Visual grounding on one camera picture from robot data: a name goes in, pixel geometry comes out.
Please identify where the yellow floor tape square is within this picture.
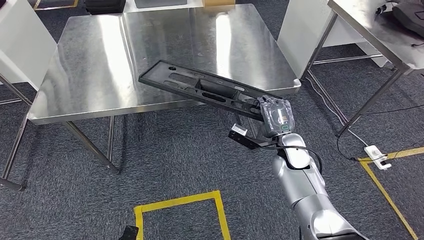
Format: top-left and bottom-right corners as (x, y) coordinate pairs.
(133, 190), (232, 240)
(357, 146), (424, 240)

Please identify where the brown cardboard box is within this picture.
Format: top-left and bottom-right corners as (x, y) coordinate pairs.
(202, 0), (237, 8)

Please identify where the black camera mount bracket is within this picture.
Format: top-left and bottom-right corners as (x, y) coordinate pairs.
(227, 129), (279, 151)

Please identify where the black plastic panel part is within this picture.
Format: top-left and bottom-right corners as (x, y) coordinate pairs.
(138, 59), (284, 122)

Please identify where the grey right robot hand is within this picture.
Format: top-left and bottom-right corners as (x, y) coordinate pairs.
(256, 95), (296, 138)

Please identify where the white floor cable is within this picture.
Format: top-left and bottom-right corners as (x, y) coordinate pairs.
(304, 76), (370, 147)

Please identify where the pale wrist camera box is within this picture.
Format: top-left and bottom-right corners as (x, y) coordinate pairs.
(230, 123), (248, 137)

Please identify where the white power strip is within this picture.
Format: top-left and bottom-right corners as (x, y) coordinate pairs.
(363, 145), (392, 171)

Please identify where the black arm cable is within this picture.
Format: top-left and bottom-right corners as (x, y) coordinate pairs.
(261, 145), (323, 175)

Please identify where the black bulky object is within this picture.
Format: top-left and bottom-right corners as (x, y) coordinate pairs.
(84, 0), (127, 16)

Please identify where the white panel board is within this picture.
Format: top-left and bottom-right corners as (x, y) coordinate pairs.
(0, 0), (58, 91)
(277, 0), (388, 80)

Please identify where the black bag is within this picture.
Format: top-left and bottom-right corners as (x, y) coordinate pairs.
(392, 1), (424, 39)

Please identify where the black floor cable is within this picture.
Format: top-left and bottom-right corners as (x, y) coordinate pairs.
(336, 104), (424, 163)

